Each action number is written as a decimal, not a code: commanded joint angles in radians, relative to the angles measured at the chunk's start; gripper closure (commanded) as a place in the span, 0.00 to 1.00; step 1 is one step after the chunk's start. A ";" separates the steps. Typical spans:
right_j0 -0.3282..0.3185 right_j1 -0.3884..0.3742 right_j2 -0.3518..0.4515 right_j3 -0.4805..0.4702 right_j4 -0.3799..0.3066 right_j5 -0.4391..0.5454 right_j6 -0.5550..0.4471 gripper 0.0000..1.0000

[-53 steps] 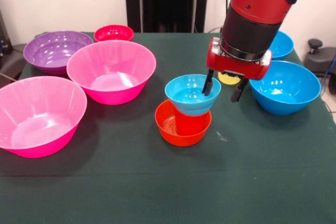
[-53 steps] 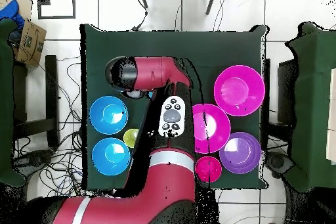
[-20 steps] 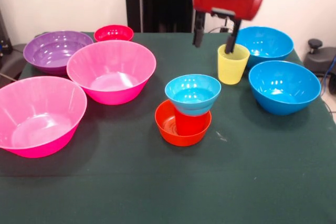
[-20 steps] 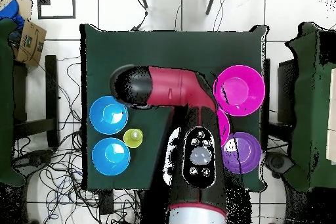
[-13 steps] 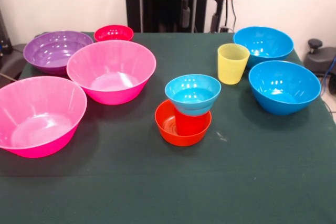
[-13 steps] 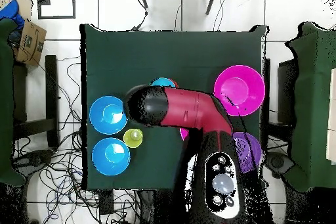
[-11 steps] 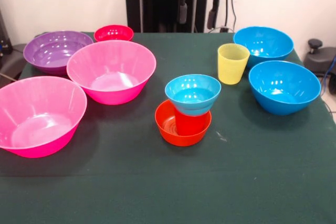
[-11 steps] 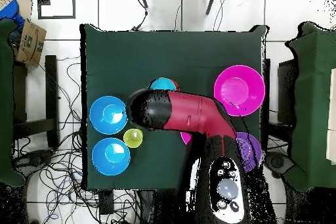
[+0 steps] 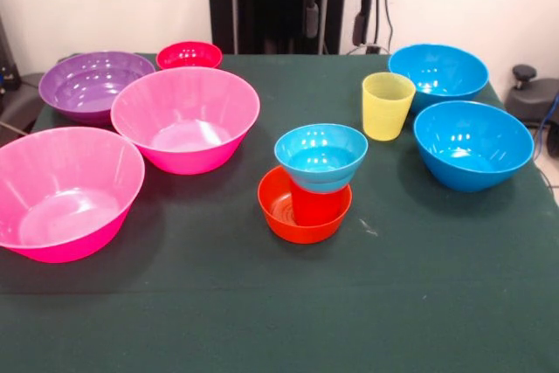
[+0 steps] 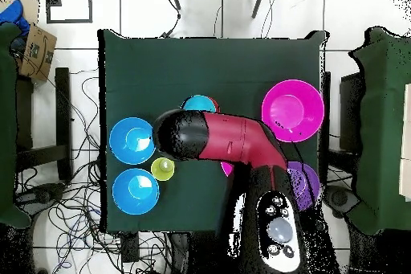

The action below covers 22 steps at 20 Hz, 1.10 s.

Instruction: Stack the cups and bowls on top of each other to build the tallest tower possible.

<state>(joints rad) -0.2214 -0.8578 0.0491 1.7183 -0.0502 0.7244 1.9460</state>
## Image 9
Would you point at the black pedestal foot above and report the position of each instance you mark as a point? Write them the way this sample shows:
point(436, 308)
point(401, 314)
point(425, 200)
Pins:
point(17, 102)
point(537, 98)

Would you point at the stack of small blue bowls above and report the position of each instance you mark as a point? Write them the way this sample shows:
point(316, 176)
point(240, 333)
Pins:
point(321, 159)

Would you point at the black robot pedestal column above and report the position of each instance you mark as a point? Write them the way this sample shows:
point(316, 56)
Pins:
point(262, 10)

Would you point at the dark green table cloth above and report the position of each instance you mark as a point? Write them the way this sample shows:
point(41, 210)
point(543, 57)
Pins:
point(279, 303)

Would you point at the large blue bowl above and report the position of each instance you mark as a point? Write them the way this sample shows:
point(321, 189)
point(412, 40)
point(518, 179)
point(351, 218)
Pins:
point(445, 71)
point(471, 146)

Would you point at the small crimson bowl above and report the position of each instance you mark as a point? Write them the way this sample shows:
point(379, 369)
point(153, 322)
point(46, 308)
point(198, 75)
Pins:
point(188, 54)

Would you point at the orange bowl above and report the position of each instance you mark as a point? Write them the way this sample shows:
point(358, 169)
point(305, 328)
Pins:
point(277, 220)

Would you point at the purple bowl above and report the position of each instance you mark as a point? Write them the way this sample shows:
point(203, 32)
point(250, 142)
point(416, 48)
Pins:
point(87, 80)

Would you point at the yellow cup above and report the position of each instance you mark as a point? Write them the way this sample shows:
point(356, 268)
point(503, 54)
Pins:
point(386, 108)

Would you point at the large pink bowl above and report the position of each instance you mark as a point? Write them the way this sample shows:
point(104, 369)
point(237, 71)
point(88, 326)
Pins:
point(183, 115)
point(65, 189)

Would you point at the red cup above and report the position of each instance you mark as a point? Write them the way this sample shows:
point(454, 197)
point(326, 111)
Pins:
point(319, 209)

